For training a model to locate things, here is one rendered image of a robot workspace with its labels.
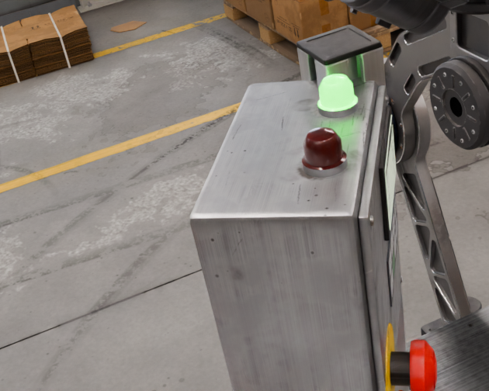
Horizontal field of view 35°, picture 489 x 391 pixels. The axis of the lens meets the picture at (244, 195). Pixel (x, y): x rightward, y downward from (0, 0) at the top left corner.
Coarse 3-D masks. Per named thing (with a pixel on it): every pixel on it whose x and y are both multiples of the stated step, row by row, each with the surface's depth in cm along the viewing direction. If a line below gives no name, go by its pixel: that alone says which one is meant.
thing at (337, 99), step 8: (328, 80) 49; (336, 80) 49; (344, 80) 49; (320, 88) 49; (328, 88) 49; (336, 88) 49; (344, 88) 49; (352, 88) 49; (320, 96) 50; (328, 96) 49; (336, 96) 49; (344, 96) 49; (352, 96) 49; (320, 104) 50; (328, 104) 49; (336, 104) 49; (344, 104) 49; (352, 104) 49; (320, 112) 50; (328, 112) 49; (336, 112) 49; (344, 112) 49; (352, 112) 49
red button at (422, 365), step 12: (420, 348) 49; (432, 348) 50; (396, 360) 50; (408, 360) 50; (420, 360) 49; (432, 360) 49; (396, 372) 50; (408, 372) 50; (420, 372) 49; (432, 372) 49; (396, 384) 50; (408, 384) 50; (420, 384) 49; (432, 384) 49
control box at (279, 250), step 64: (256, 128) 50; (256, 192) 44; (320, 192) 42; (256, 256) 43; (320, 256) 42; (384, 256) 49; (256, 320) 46; (320, 320) 45; (384, 320) 48; (256, 384) 49; (320, 384) 48; (384, 384) 48
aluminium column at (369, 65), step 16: (336, 32) 55; (352, 32) 54; (304, 48) 53; (320, 48) 53; (336, 48) 52; (352, 48) 52; (368, 48) 52; (304, 64) 54; (320, 64) 52; (336, 64) 51; (352, 64) 53; (368, 64) 52; (304, 80) 55; (320, 80) 53; (368, 80) 53; (384, 80) 53; (400, 304) 65; (400, 320) 65; (400, 336) 66
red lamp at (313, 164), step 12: (312, 132) 44; (324, 132) 43; (312, 144) 43; (324, 144) 43; (336, 144) 43; (312, 156) 43; (324, 156) 43; (336, 156) 43; (312, 168) 44; (324, 168) 43; (336, 168) 44
